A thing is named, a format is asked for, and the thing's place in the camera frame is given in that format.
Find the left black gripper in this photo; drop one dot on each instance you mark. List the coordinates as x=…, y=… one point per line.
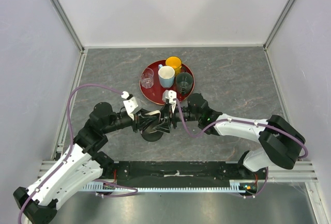
x=141, y=119

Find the black phone stand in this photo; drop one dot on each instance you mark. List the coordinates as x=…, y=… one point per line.
x=151, y=136

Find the red round tray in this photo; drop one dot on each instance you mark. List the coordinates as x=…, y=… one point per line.
x=154, y=94

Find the slotted cable duct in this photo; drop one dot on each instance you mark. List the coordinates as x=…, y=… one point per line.
x=234, y=187

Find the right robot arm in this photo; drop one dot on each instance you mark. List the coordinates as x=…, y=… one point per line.
x=281, y=144

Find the yellow mug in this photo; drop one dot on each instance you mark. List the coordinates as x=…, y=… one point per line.
x=175, y=63

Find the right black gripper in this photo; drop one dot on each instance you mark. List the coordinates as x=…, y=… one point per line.
x=168, y=117

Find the phone with pink case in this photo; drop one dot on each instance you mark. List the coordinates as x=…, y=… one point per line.
x=150, y=121

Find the clear plastic cup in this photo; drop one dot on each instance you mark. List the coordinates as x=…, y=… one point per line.
x=147, y=78

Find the dark green glass mug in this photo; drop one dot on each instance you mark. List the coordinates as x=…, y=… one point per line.
x=184, y=83

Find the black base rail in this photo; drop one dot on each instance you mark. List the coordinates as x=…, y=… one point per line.
x=180, y=174

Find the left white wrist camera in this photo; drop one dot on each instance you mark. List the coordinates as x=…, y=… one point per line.
x=132, y=105

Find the light blue mug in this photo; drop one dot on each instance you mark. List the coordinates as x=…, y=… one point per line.
x=166, y=76

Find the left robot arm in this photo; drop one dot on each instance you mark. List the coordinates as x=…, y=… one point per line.
x=81, y=163

